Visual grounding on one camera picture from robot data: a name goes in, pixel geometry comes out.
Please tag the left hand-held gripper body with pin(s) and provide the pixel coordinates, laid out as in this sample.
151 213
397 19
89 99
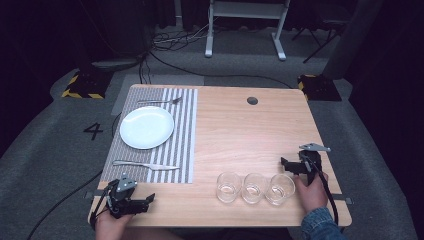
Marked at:
121 200

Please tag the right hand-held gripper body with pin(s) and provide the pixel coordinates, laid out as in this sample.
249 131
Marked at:
311 160

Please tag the person's left hand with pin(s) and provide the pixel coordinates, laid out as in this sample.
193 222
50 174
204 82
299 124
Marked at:
110 224

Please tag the person's right hand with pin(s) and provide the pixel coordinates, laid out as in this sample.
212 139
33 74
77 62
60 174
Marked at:
311 196

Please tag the clear drinking glass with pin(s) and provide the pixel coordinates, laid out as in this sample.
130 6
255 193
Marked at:
280 190
228 188
254 189

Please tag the silver table knife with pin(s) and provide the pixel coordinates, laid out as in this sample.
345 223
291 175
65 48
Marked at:
143 164

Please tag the grey striped placemat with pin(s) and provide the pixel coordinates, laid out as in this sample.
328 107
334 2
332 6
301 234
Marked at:
181 160

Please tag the white round plate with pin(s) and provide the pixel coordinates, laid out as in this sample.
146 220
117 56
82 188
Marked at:
146 127

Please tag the black yellow striped base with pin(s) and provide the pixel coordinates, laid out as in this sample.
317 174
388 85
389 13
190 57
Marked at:
318 88
86 85

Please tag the silver fork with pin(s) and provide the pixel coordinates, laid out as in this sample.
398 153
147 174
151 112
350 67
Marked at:
160 100

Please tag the black folding stand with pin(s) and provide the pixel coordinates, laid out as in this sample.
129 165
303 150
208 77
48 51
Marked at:
320 36

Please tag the grey curtain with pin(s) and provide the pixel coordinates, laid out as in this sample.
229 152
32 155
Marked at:
353 36

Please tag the grey table side bracket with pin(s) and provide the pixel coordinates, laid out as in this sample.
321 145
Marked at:
345 200
91 194

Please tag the white metal stand frame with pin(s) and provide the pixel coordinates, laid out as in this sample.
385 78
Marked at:
209 33

